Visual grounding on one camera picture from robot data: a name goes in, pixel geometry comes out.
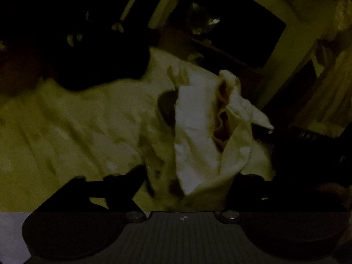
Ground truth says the white small shirt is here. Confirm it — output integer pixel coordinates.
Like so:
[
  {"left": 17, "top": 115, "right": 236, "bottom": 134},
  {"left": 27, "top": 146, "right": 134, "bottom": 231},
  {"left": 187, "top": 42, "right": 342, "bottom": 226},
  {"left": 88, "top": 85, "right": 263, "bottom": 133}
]
[{"left": 145, "top": 68, "right": 275, "bottom": 207}]

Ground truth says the pale bed sheet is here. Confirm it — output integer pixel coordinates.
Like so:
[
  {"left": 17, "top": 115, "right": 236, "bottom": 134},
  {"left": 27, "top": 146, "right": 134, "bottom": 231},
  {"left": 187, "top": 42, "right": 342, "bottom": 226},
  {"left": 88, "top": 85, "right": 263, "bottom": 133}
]
[{"left": 0, "top": 48, "right": 221, "bottom": 262}]

